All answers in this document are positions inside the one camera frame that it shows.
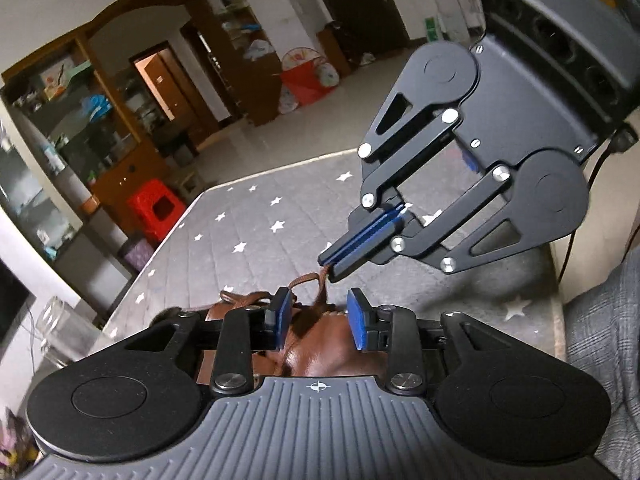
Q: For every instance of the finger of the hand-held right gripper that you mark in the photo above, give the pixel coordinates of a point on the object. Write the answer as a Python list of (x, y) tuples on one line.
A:
[(375, 255), (367, 217)]

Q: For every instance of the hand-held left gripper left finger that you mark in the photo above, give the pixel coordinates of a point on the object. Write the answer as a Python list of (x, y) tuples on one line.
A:
[(284, 320)]

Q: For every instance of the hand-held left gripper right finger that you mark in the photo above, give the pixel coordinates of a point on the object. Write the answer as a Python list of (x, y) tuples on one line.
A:
[(356, 320)]

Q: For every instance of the brown leather shoe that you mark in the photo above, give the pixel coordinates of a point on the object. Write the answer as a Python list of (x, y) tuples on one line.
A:
[(320, 345)]

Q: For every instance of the brown shoelace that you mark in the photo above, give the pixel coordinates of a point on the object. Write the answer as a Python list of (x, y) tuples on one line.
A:
[(324, 287)]

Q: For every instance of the grey star-printed table cover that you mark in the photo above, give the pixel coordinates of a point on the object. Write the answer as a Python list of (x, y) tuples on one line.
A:
[(300, 200)]

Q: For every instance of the white water dispenser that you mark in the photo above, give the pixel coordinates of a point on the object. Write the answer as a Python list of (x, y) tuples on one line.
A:
[(450, 5)]

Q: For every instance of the red plastic bag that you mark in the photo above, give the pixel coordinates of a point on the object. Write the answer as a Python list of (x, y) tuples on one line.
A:
[(305, 85)]

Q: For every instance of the purple storage box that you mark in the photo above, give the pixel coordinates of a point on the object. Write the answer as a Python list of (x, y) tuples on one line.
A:
[(137, 255)]

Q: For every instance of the red plastic stool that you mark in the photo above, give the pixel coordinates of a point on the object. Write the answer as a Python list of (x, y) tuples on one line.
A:
[(150, 200)]

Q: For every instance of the dark wooden door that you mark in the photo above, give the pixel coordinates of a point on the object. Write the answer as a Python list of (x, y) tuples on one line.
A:
[(360, 0)]

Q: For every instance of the wooden bookcase cabinet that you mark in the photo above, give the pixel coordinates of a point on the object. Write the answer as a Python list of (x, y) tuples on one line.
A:
[(235, 60)]

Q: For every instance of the dark wooden display cabinet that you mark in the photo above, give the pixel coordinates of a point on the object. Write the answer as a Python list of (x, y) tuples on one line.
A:
[(125, 170)]

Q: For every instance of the clear glass mug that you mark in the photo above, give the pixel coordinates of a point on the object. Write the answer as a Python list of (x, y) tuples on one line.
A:
[(60, 330)]

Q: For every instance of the person's grey plaid trousers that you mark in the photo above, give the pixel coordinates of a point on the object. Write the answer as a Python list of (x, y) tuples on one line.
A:
[(610, 320)]

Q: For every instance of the brown wooden door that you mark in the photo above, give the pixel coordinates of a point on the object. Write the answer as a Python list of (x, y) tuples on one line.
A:
[(165, 85)]

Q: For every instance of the tall glass shelf cabinet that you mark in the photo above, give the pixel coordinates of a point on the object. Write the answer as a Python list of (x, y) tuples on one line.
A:
[(30, 200)]

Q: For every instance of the floral printed cloth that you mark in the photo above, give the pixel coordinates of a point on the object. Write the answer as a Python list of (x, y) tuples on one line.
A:
[(12, 450)]

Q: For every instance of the black wall television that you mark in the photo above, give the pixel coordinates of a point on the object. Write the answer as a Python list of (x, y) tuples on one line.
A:
[(10, 300)]

